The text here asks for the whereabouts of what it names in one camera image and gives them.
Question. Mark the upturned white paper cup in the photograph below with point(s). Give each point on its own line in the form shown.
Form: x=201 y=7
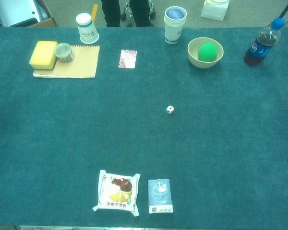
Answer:
x=87 y=30

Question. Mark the white grey plastic device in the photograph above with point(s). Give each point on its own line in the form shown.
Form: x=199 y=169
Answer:
x=16 y=12

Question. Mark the beige bowl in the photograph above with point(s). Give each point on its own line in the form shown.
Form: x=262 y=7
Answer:
x=194 y=58

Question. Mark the red patterned white card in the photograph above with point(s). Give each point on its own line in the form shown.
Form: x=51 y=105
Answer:
x=127 y=59

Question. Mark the white paper bag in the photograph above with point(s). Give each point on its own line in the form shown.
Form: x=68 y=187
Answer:
x=213 y=10

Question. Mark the blue tissue pack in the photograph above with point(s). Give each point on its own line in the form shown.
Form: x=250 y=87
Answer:
x=160 y=196

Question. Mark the cola bottle blue cap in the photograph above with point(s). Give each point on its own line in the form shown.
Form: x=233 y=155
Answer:
x=260 y=49

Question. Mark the chrome stool base with casters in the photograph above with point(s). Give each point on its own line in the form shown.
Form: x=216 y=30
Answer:
x=127 y=14

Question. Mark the small white die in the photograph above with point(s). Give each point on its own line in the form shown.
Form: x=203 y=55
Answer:
x=170 y=109

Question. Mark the yellow sponge block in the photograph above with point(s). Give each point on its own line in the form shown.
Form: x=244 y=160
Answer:
x=42 y=55

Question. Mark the white snack packet fruit print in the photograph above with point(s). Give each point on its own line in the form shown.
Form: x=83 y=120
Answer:
x=117 y=194

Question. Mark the brown cardboard box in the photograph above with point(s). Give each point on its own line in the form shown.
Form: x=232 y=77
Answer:
x=49 y=22

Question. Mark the blue item inside cups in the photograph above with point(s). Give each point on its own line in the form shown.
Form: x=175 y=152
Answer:
x=175 y=14

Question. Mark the person legs black trousers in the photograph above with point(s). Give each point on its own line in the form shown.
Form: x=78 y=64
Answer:
x=112 y=12

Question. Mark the green ball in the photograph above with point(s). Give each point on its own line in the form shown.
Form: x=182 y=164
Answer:
x=207 y=52

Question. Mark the teal table cloth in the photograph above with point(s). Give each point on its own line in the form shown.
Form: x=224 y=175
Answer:
x=62 y=131

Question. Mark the kraft spiral notebook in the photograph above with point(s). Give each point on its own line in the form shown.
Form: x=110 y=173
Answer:
x=81 y=64

